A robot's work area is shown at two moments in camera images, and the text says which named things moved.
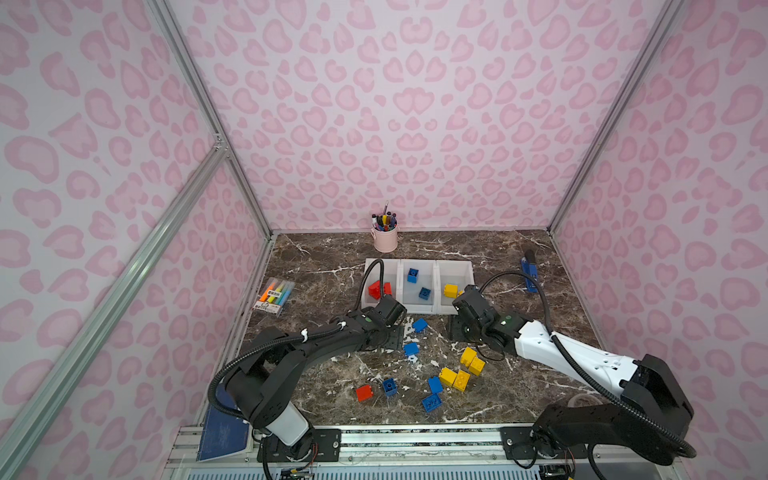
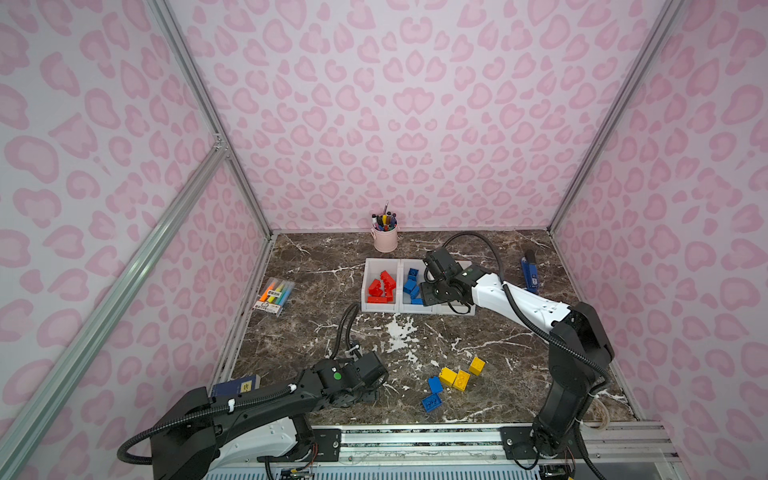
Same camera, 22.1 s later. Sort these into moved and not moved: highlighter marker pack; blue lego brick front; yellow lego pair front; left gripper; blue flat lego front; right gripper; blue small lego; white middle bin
Moved: blue lego brick front; left gripper; right gripper
Not moved: blue flat lego front; blue small lego; highlighter marker pack; white middle bin; yellow lego pair front
